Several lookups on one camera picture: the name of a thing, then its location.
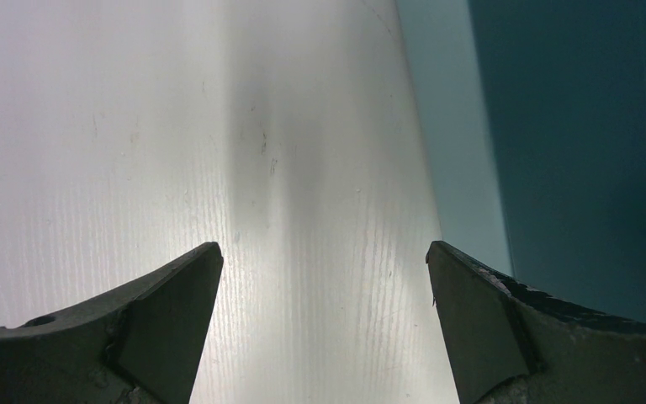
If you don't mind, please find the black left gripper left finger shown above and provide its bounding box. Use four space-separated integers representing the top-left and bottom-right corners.
0 242 224 403

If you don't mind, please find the teal drawer organizer box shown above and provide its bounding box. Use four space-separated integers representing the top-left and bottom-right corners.
397 1 646 322

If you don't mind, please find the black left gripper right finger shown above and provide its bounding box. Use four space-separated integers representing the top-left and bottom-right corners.
426 241 646 403

